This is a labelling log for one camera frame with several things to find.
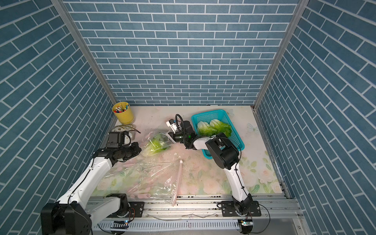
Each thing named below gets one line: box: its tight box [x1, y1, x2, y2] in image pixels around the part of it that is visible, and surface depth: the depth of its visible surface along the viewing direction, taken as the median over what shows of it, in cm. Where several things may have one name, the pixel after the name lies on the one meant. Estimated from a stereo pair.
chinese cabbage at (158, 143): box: [141, 134, 169, 157], surface depth 88 cm
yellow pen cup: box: [111, 101, 135, 125], surface depth 104 cm
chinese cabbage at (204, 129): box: [196, 120, 218, 137], surface depth 96 cm
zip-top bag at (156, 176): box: [93, 153, 184, 197], surface depth 86 cm
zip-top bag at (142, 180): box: [94, 160, 183, 207], surface depth 85 cm
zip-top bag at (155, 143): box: [141, 131, 174, 158], surface depth 86 cm
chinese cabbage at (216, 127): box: [209, 119, 232, 138], surface depth 98 cm
